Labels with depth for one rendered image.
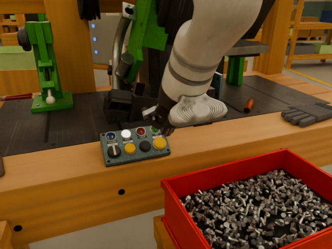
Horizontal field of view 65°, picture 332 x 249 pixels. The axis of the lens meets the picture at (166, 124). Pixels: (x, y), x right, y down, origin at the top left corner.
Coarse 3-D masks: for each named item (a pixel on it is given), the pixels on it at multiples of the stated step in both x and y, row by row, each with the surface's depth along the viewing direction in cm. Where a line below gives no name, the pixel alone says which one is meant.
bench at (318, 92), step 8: (248, 72) 141; (256, 72) 141; (272, 80) 127; (280, 80) 127; (288, 80) 127; (296, 80) 127; (96, 88) 114; (104, 88) 114; (296, 88) 114; (304, 88) 114; (312, 88) 114; (320, 88) 114; (0, 96) 105; (32, 96) 105; (320, 96) 105; (328, 96) 105; (0, 104) 97; (16, 248) 126; (24, 248) 129
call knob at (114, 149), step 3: (111, 147) 56; (114, 147) 56; (117, 147) 56; (108, 150) 56; (111, 150) 56; (114, 150) 56; (117, 150) 56; (120, 150) 57; (108, 153) 56; (111, 153) 55; (114, 153) 55; (117, 153) 56; (111, 156) 56; (114, 156) 56; (117, 156) 56
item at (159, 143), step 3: (156, 138) 60; (159, 138) 60; (162, 138) 60; (156, 141) 59; (159, 141) 59; (162, 141) 59; (165, 141) 60; (156, 144) 59; (159, 144) 59; (162, 144) 59; (165, 144) 59; (156, 147) 59; (159, 147) 59; (162, 147) 59
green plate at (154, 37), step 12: (144, 0) 68; (144, 12) 67; (132, 24) 77; (144, 24) 68; (156, 24) 70; (132, 36) 76; (144, 36) 71; (156, 36) 72; (132, 48) 75; (156, 48) 73
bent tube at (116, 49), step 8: (128, 8) 75; (128, 16) 73; (120, 24) 78; (128, 24) 77; (120, 32) 80; (120, 40) 82; (120, 48) 83; (112, 56) 83; (120, 56) 83; (112, 64) 82; (112, 72) 80; (112, 80) 79; (120, 80) 79; (112, 88) 78; (120, 88) 78
